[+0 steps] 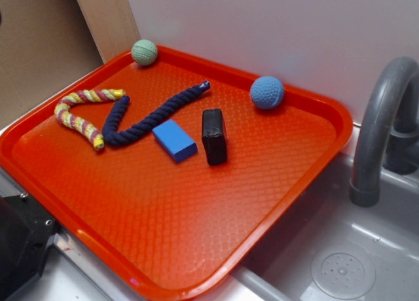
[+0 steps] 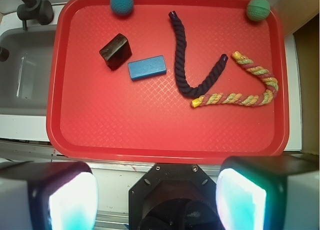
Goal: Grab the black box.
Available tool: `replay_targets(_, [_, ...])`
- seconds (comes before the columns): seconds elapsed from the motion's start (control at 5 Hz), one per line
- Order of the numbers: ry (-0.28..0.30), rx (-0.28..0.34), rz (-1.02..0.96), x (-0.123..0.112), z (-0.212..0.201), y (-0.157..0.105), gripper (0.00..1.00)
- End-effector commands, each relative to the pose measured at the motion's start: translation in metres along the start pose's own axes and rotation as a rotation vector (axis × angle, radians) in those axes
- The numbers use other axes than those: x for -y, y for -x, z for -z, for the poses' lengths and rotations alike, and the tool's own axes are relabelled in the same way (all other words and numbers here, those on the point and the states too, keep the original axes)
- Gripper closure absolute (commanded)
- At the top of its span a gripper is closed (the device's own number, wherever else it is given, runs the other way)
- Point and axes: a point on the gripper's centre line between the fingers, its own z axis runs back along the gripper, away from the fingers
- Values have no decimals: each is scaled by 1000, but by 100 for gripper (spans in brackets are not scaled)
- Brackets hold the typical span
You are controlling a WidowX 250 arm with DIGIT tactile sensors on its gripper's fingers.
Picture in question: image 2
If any grey toy sink basin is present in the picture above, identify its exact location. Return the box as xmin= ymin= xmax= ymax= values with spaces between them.
xmin=0 ymin=25 xmax=56 ymax=116

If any blue textured ball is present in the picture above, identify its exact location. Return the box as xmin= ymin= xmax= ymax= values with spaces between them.
xmin=110 ymin=0 xmax=134 ymax=16

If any blue rectangular block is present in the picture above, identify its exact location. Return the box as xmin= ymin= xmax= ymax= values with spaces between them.
xmin=128 ymin=55 xmax=167 ymax=81

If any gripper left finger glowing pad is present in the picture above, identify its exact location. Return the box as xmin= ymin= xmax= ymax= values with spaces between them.
xmin=0 ymin=161 xmax=99 ymax=230

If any dark navy rope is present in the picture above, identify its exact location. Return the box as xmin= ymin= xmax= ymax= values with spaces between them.
xmin=168 ymin=10 xmax=229 ymax=100

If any dark sink knob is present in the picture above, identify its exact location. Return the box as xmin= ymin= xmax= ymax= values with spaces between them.
xmin=0 ymin=47 xmax=10 ymax=62

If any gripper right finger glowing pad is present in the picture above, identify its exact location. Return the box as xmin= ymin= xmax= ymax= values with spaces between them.
xmin=215 ymin=155 xmax=320 ymax=230

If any black box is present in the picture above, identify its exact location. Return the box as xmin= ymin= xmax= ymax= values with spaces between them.
xmin=99 ymin=33 xmax=132 ymax=71

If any red plastic tray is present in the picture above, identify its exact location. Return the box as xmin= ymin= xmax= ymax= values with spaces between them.
xmin=46 ymin=0 xmax=290 ymax=164

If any dark grey toy faucet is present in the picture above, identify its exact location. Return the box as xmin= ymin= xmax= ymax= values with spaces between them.
xmin=16 ymin=0 xmax=54 ymax=31

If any multicolour twisted rope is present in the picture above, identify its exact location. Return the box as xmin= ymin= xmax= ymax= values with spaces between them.
xmin=190 ymin=51 xmax=280 ymax=109

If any green textured ball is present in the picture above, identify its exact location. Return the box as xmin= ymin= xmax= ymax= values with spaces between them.
xmin=246 ymin=0 xmax=271 ymax=22

